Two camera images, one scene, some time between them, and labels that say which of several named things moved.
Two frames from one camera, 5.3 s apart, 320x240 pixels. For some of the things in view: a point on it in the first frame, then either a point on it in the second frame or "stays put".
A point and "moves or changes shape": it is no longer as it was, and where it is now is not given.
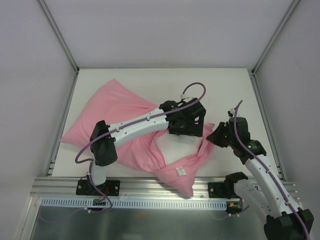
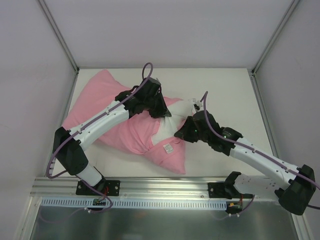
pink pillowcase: (181, 175) -> (100, 93)
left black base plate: (110, 187) stays put
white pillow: (174, 147) moves or changes shape
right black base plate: (221, 190) stays put
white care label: (181, 171) -> (168, 148)
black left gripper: (191, 124) -> (158, 105)
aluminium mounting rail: (144, 186) stays put
